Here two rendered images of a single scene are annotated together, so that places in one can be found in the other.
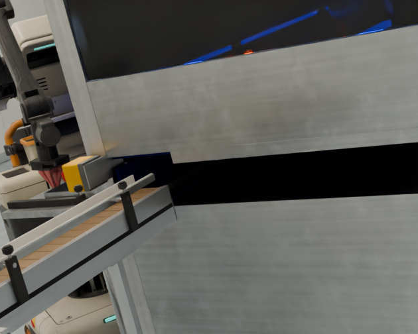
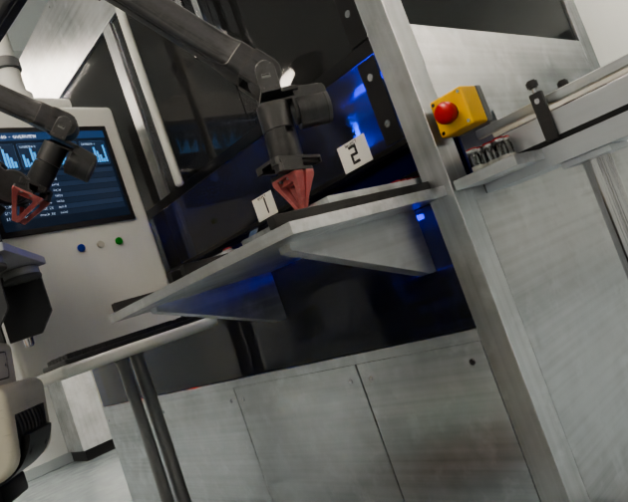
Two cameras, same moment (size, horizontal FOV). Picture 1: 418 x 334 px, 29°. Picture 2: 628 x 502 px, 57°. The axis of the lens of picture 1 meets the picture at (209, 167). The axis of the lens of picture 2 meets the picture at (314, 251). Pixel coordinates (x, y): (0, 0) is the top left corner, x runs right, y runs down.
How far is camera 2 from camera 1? 2.58 m
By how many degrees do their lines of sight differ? 79
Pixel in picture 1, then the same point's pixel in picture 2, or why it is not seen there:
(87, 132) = (420, 81)
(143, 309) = (515, 319)
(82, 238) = not seen: outside the picture
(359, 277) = not seen: hidden behind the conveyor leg
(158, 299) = (524, 295)
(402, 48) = (576, 52)
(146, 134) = not seen: hidden behind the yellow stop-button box
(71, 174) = (471, 97)
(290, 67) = (540, 50)
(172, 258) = (522, 233)
